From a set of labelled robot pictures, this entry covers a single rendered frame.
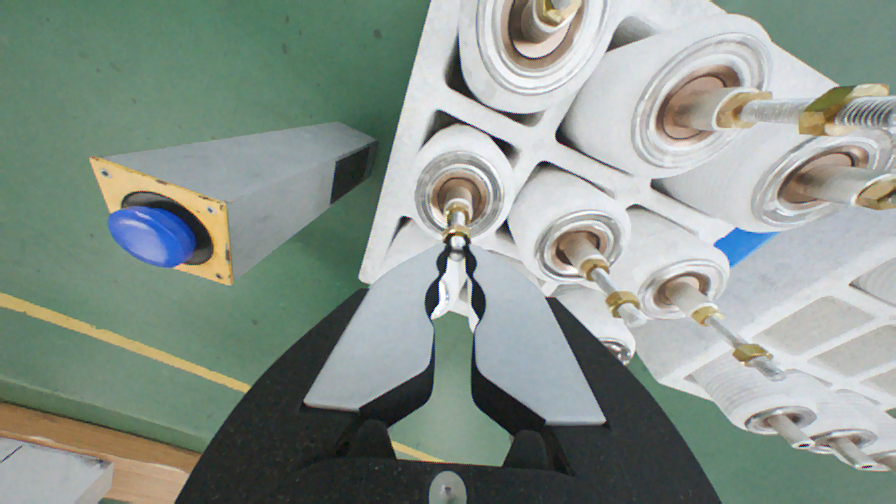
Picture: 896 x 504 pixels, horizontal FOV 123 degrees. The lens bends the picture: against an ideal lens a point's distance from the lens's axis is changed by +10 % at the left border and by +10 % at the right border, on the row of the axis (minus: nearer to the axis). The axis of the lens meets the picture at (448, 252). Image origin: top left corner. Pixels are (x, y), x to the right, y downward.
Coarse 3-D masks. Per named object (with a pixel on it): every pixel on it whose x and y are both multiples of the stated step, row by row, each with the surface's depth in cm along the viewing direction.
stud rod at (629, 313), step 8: (592, 272) 19; (600, 272) 18; (600, 280) 18; (608, 280) 17; (600, 288) 18; (608, 288) 17; (616, 288) 16; (624, 304) 15; (632, 304) 15; (624, 312) 15; (632, 312) 15; (624, 320) 15; (632, 320) 14; (640, 320) 14; (632, 328) 15; (640, 328) 15
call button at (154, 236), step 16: (128, 208) 14; (144, 208) 14; (112, 224) 14; (128, 224) 14; (144, 224) 14; (160, 224) 14; (176, 224) 15; (128, 240) 14; (144, 240) 14; (160, 240) 14; (176, 240) 14; (192, 240) 16; (144, 256) 15; (160, 256) 15; (176, 256) 15
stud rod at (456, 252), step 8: (456, 216) 16; (464, 216) 17; (464, 224) 15; (456, 240) 13; (448, 248) 13; (456, 248) 12; (464, 248) 13; (448, 256) 13; (456, 256) 13; (464, 256) 13
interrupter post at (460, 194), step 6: (450, 192) 19; (456, 192) 18; (462, 192) 18; (468, 192) 19; (450, 198) 18; (456, 198) 17; (462, 198) 17; (468, 198) 18; (450, 204) 17; (468, 204) 17; (444, 210) 18; (444, 216) 18
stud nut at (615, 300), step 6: (612, 294) 16; (618, 294) 15; (624, 294) 15; (630, 294) 15; (606, 300) 16; (612, 300) 16; (618, 300) 15; (624, 300) 15; (630, 300) 15; (636, 300) 15; (606, 306) 16; (612, 306) 15; (618, 306) 15; (636, 306) 15; (612, 312) 16
